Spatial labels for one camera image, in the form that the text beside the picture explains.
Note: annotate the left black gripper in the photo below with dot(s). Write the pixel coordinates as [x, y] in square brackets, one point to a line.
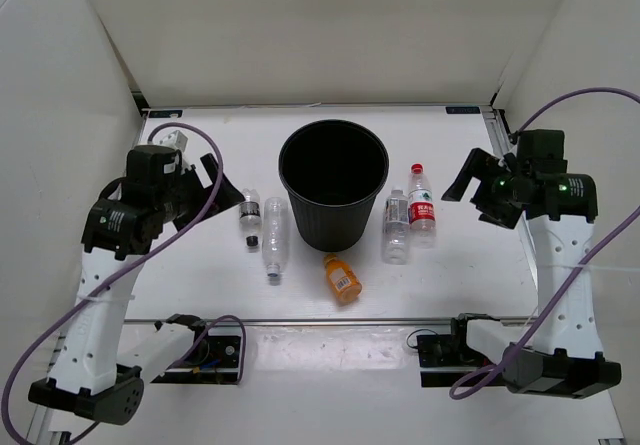
[226, 196]

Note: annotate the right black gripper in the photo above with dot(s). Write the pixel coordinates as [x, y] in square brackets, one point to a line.
[484, 168]

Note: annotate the small black-label plastic bottle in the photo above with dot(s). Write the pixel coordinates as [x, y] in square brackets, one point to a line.
[250, 217]

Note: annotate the red-label water bottle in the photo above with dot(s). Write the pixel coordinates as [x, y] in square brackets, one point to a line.
[421, 208]

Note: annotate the clear white-label plastic bottle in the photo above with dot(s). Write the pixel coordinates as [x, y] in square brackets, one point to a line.
[395, 248]

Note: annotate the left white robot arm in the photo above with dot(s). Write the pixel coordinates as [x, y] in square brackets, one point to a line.
[90, 378]

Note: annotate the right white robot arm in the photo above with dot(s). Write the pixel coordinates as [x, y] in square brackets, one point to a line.
[560, 353]

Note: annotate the black plastic waste bin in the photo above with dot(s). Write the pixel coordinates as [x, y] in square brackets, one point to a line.
[332, 171]

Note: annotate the tall clear plastic bottle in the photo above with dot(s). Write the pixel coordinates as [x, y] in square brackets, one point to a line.
[275, 243]

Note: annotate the orange plastic bottle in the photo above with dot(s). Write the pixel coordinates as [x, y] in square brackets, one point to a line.
[341, 279]

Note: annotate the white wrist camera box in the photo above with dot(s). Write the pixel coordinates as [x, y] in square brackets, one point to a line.
[175, 139]

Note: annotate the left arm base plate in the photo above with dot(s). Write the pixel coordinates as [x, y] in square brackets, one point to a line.
[219, 355]

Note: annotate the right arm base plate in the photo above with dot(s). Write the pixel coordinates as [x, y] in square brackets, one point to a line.
[444, 357]

